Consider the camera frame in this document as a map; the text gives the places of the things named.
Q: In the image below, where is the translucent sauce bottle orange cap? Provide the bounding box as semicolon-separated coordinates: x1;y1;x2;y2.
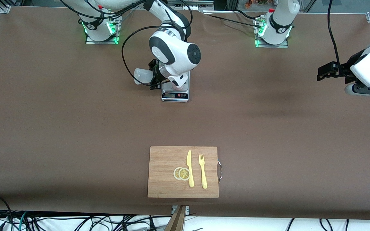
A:
134;67;156;86

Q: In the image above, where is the silver digital kitchen scale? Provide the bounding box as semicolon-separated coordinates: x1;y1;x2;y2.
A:
161;70;190;103

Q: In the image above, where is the grey box with white sockets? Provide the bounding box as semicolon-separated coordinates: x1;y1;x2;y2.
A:
167;0;215;11

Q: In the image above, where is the wooden cutting board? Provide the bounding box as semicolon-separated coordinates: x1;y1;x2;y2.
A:
147;146;220;198

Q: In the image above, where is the yellow plastic knife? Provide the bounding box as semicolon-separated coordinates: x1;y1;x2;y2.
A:
186;150;195;188

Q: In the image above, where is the yellow plastic fork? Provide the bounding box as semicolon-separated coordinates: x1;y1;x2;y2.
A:
198;154;208;189

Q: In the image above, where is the brown table cover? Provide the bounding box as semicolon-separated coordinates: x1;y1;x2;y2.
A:
0;6;370;220

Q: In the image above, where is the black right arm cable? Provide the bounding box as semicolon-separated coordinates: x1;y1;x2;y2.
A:
58;0;193;86

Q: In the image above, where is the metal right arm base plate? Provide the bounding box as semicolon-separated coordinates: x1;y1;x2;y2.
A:
85;14;121;45

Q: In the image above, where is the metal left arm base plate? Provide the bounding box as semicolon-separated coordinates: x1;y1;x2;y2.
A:
255;18;289;48

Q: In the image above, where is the black cable on table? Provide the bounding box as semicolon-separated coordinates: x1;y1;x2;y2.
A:
199;10;264;29

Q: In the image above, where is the small metal bracket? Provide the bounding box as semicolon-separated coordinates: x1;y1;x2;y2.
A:
171;205;190;215

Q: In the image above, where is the wooden post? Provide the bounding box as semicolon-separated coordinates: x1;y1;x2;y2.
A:
164;205;187;231

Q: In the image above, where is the teal cable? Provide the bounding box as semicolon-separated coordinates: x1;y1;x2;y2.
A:
18;211;29;231

